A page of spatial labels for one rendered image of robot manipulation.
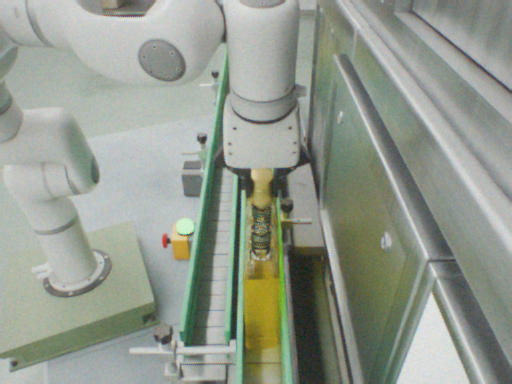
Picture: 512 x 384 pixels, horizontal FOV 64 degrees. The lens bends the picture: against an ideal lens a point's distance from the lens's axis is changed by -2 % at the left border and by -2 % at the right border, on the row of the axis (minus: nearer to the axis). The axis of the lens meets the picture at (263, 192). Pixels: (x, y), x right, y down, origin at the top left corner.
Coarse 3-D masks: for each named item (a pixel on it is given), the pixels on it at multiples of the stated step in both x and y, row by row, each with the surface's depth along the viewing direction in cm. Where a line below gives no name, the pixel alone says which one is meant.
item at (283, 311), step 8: (272, 168) 106; (280, 232) 87; (280, 240) 85; (280, 248) 83; (280, 256) 81; (280, 264) 79; (280, 272) 78; (280, 280) 76; (280, 288) 75; (280, 296) 73; (280, 304) 73; (280, 312) 73; (280, 320) 76; (280, 328) 75; (280, 336) 74; (288, 336) 67; (280, 344) 74; (288, 344) 66; (288, 352) 65; (288, 360) 63; (288, 368) 62; (288, 376) 61
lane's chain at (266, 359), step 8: (248, 352) 74; (256, 352) 74; (264, 352) 74; (272, 352) 74; (280, 352) 74; (248, 360) 73; (256, 360) 73; (264, 360) 73; (272, 360) 73; (280, 360) 73; (248, 368) 71; (256, 368) 71; (264, 368) 71; (272, 368) 71; (280, 368) 71; (248, 376) 70; (256, 376) 70; (264, 376) 70; (272, 376) 70; (280, 376) 70
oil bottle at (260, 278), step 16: (272, 256) 64; (256, 272) 63; (272, 272) 63; (256, 288) 64; (272, 288) 64; (256, 304) 67; (272, 304) 67; (256, 320) 69; (272, 320) 69; (256, 336) 72; (272, 336) 72
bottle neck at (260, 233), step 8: (256, 224) 62; (264, 224) 62; (256, 232) 62; (264, 232) 62; (256, 240) 60; (264, 240) 60; (256, 248) 61; (264, 248) 61; (256, 256) 62; (264, 256) 62
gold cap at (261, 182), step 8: (256, 176) 62; (264, 176) 62; (272, 176) 62; (256, 184) 61; (264, 184) 61; (272, 184) 62; (256, 192) 62; (264, 192) 62; (272, 192) 63; (256, 200) 63; (264, 200) 63; (272, 200) 64
